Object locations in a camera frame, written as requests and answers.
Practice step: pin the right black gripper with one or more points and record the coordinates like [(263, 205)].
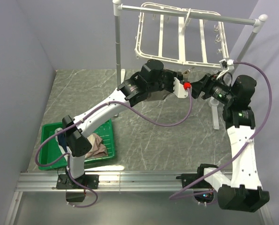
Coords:
[(206, 84)]

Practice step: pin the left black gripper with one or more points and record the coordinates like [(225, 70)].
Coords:
[(179, 75)]

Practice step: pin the taupe beige underwear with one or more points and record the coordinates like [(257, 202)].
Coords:
[(161, 95)]

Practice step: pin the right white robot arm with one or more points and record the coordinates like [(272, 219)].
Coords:
[(243, 192)]

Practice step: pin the white clip drying hanger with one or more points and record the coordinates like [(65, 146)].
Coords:
[(183, 21)]

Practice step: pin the beige pink underwear pile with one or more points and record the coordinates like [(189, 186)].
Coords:
[(98, 148)]

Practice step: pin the navy white underwear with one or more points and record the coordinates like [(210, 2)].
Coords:
[(61, 141)]

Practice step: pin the green plastic tray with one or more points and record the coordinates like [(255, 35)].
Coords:
[(51, 151)]

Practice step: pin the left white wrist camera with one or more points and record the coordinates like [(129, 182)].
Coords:
[(180, 88)]

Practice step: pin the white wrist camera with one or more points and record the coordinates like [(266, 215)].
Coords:
[(180, 88), (227, 65)]

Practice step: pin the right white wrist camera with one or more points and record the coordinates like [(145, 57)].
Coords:
[(227, 65)]

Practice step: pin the aluminium rail base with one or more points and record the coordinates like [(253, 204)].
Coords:
[(125, 198)]

